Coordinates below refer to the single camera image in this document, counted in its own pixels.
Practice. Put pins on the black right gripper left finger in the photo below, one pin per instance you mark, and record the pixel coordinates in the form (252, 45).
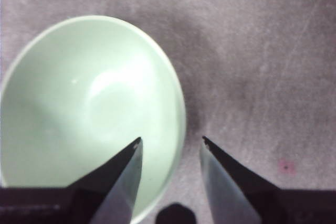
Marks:
(105, 195)

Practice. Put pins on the green ribbed bowl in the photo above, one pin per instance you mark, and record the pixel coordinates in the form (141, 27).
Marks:
(65, 90)

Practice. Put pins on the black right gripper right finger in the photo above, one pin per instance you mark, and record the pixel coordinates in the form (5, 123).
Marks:
(249, 200)

